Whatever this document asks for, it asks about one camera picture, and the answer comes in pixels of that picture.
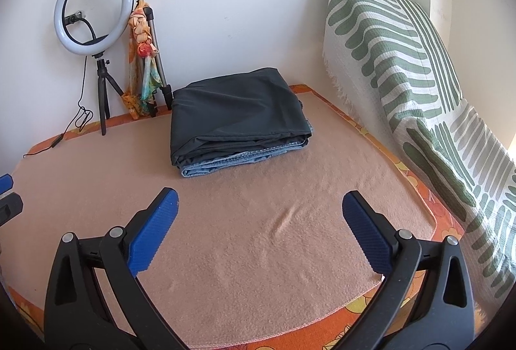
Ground black ring light cable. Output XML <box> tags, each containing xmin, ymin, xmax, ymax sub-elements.
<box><xmin>23</xmin><ymin>13</ymin><xmax>100</xmax><ymax>160</ymax></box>

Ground pink fleece blanket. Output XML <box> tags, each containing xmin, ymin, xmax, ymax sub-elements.
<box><xmin>0</xmin><ymin>85</ymin><xmax>438</xmax><ymax>348</ymax></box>

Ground green striped white cushion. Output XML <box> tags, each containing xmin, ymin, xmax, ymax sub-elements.
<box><xmin>323</xmin><ymin>0</ymin><xmax>515</xmax><ymax>313</ymax></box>

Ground dark grey pants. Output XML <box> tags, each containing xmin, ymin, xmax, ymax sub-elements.
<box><xmin>171</xmin><ymin>68</ymin><xmax>309</xmax><ymax>167</ymax></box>

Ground folded grey tripod stand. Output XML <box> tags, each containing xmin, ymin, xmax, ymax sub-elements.
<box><xmin>144</xmin><ymin>6</ymin><xmax>173</xmax><ymax>111</ymax></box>

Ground white ring light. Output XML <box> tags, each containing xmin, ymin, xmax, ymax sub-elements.
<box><xmin>53</xmin><ymin>0</ymin><xmax>135</xmax><ymax>55</ymax></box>

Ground orange floral scarf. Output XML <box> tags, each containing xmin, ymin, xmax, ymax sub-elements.
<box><xmin>122</xmin><ymin>0</ymin><xmax>162</xmax><ymax>120</ymax></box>

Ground light blue folded jeans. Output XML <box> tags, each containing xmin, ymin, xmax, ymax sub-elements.
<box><xmin>178</xmin><ymin>120</ymin><xmax>313</xmax><ymax>178</ymax></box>

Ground black mini tripod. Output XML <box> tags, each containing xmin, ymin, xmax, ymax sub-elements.
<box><xmin>94</xmin><ymin>52</ymin><xmax>123</xmax><ymax>136</ymax></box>

